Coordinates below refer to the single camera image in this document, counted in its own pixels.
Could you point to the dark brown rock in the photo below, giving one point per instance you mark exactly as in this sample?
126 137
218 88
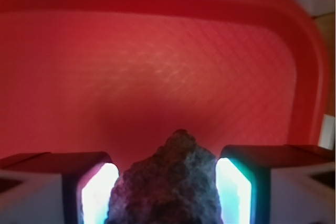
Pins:
174 185

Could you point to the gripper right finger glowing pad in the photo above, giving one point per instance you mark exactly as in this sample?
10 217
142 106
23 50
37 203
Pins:
276 184

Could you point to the orange plastic tray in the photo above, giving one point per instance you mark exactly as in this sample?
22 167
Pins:
121 76

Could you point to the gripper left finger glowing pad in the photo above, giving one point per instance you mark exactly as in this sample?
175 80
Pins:
56 187

